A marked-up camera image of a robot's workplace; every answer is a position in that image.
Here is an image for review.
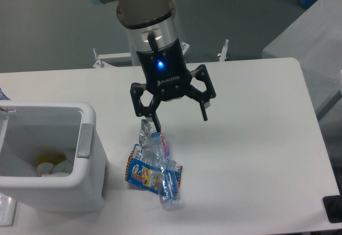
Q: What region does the crumpled trash inside can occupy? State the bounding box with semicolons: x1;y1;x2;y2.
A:
35;153;73;177

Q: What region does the white metal robot base frame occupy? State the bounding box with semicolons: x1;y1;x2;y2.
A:
92;38;230;69

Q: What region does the grey covered box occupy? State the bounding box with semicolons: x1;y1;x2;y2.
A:
262;0;341;187

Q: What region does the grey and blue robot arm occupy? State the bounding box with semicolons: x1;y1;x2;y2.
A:
91;0;216;131

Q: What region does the blue patterned packet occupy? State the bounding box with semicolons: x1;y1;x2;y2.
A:
0;89;11;100

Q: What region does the white plastic trash can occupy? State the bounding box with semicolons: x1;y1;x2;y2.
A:
1;100;108;212

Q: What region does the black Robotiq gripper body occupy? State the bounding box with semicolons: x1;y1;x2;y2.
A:
136;37;192;101

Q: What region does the clear crushed plastic bottle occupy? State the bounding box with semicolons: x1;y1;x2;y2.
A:
147;129;181;211

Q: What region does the black device at table edge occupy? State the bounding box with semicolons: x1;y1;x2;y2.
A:
323;195;341;223

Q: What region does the blue snack wrapper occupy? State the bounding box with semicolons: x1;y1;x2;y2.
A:
123;119;184;194

